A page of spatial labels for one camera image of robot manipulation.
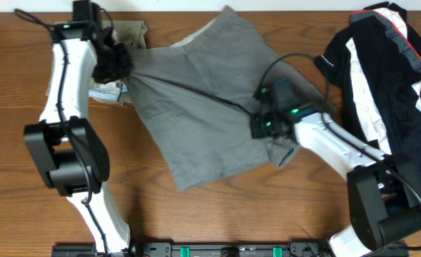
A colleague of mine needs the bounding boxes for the grey shorts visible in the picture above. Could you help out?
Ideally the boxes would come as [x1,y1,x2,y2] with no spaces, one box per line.
[125,7,323,190]

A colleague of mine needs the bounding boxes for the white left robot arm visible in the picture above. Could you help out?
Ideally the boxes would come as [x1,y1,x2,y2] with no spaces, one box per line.
[24,18,138,256]

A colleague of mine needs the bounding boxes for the black white red shirt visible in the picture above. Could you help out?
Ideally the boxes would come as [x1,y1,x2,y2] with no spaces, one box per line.
[313,1,421,222]

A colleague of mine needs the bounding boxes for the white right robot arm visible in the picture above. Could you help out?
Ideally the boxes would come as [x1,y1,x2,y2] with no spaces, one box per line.
[250,108,421,256]

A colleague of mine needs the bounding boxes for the folded khaki shorts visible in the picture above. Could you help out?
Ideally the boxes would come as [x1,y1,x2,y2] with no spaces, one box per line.
[88,21,148,105]

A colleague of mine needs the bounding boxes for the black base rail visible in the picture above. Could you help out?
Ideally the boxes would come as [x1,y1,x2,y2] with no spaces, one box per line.
[51,241,410,257]

